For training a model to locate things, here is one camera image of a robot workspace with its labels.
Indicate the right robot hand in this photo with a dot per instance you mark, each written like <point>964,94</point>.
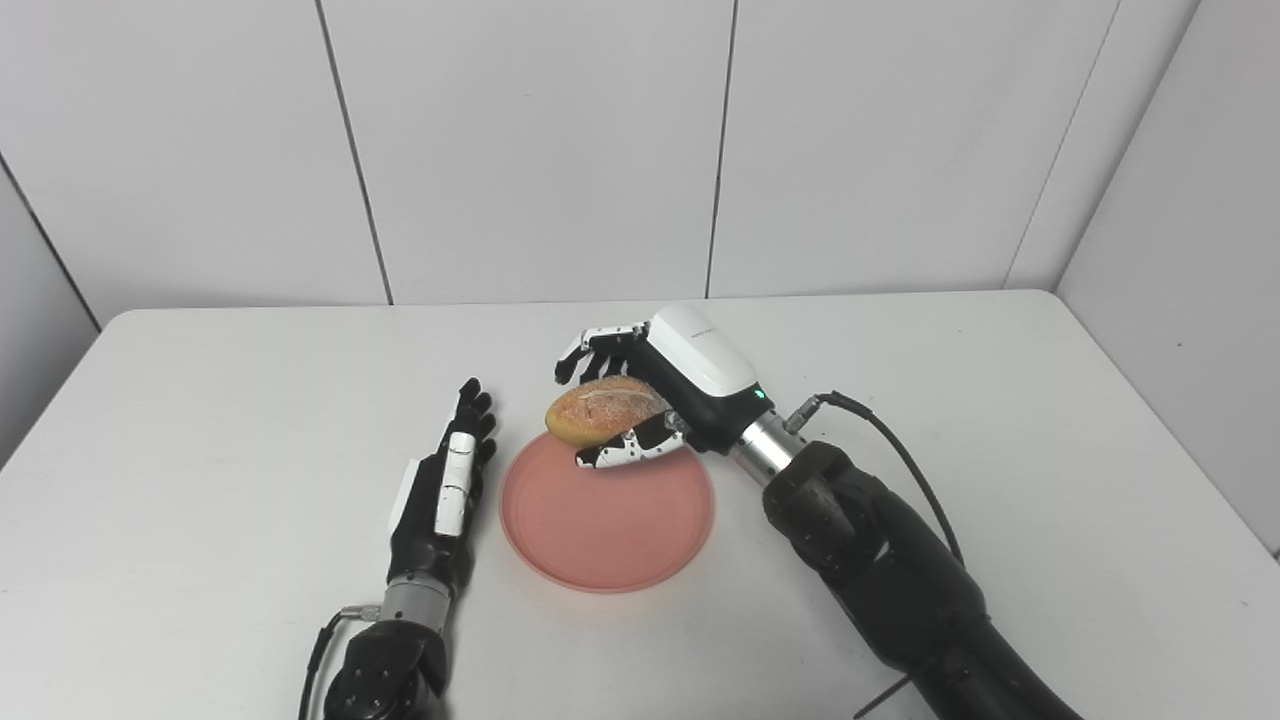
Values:
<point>690,385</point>

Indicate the bread roll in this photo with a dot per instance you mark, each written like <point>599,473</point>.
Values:
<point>605,410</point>

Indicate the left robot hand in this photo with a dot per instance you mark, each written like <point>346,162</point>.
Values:
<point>440,510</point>

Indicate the pink plate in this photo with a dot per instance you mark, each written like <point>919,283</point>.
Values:
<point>607,515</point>

